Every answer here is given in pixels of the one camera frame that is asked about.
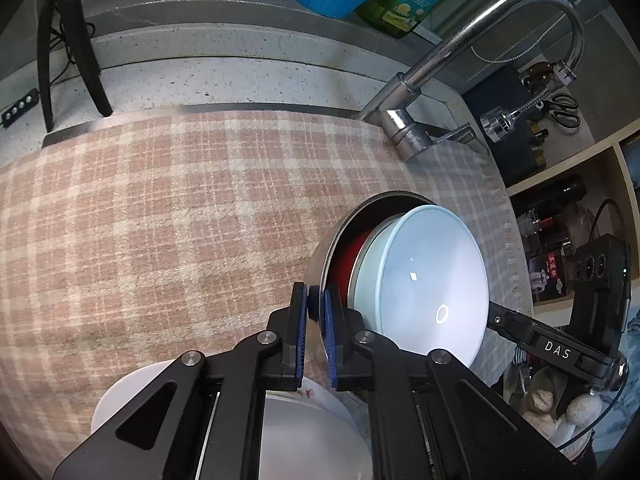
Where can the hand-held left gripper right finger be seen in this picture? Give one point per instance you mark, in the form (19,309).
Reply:
(330,340)

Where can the dark bottle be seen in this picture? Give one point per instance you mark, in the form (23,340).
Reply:
(555,192)

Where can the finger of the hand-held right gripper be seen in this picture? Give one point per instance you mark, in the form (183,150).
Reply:
(555,347)

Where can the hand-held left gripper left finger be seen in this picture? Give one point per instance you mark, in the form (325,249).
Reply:
(301,330)

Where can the black scissors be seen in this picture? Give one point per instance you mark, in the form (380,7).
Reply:
(565,110)

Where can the beige lumpy bundle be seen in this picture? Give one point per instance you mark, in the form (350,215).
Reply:
(542,400)

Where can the large steel bowl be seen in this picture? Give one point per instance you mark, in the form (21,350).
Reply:
(317,265)

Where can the dark box red label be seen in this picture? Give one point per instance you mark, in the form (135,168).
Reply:
(550,275)

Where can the plaid cloth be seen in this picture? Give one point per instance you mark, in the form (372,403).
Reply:
(175,210)

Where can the chrome faucet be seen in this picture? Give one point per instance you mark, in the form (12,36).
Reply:
(415,70)

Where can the white shelf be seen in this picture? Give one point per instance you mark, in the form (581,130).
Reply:
(620,160)

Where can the grey leaf print plate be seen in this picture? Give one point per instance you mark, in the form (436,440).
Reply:
(320,440)

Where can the red bowl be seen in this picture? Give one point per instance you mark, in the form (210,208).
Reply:
(345,265)

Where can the glass jar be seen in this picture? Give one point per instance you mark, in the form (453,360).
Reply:
(542,230)

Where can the white bowl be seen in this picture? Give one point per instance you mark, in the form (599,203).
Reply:
(430,285)

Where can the dark knife holder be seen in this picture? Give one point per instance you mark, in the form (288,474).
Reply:
(480,95)

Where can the pink blossom plate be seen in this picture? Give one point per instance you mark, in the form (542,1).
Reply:
(112,405)

